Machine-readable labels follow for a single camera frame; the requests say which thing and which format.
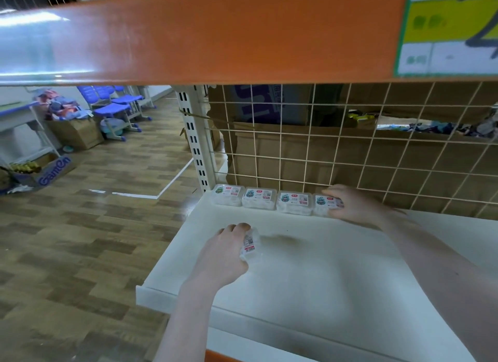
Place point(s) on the person's left hand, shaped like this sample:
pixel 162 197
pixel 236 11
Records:
pixel 218 260

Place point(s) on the person's right hand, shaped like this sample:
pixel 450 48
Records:
pixel 360 208

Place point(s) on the person's right thumb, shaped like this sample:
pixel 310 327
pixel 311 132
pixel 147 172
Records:
pixel 339 214

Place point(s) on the person's left fingers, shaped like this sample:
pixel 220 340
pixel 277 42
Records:
pixel 235 228

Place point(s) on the clear plastic box green label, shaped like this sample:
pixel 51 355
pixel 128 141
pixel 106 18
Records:
pixel 323 204
pixel 294 203
pixel 258 198
pixel 227 194

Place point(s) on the clear plastic box red label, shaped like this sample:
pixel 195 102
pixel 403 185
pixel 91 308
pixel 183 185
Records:
pixel 251 246

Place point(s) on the person's left forearm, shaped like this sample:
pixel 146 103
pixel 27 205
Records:
pixel 183 323

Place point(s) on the person's right forearm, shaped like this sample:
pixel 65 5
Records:
pixel 443 272

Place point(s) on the large brown cardboard box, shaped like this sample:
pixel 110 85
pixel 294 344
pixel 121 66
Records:
pixel 350 159

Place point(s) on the white metal shelf board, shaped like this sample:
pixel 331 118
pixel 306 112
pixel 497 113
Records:
pixel 319 272

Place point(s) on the yellow green packet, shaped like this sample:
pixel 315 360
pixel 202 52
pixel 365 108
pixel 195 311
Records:
pixel 361 118

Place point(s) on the white perforated shelf upright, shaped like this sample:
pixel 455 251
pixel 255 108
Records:
pixel 192 136

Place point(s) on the cardboard box with purple print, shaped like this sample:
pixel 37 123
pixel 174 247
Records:
pixel 268 103

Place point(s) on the orange lower shelf beam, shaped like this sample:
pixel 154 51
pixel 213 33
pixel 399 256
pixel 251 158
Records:
pixel 249 357

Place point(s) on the orange shelf beam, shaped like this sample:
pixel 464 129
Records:
pixel 218 35
pixel 249 357

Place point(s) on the light blue plastic tub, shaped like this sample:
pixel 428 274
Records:
pixel 113 126

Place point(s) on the blue plastic chair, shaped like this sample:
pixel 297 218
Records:
pixel 130 99
pixel 109 109

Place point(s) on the cardboard box with blue print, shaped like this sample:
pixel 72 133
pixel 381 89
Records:
pixel 46 171

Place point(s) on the pile of colourful toys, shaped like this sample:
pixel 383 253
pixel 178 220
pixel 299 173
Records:
pixel 62 105

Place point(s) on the green yellow shelf poster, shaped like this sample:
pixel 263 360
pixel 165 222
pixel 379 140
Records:
pixel 447 31

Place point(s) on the yellow bananas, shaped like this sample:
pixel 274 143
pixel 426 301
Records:
pixel 23 166

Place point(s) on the white desk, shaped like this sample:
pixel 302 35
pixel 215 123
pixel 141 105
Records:
pixel 23 128

